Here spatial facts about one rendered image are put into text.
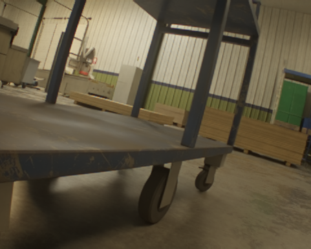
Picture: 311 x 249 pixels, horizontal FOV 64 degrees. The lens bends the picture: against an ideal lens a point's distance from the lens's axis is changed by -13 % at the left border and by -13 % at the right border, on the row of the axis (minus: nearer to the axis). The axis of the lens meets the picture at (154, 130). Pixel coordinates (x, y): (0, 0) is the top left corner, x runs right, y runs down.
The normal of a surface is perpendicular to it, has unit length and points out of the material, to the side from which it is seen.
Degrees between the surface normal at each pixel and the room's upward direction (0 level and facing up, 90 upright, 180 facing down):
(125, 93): 90
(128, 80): 90
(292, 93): 90
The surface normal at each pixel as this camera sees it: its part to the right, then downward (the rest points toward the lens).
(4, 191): 0.87, 0.26
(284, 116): -0.43, -0.04
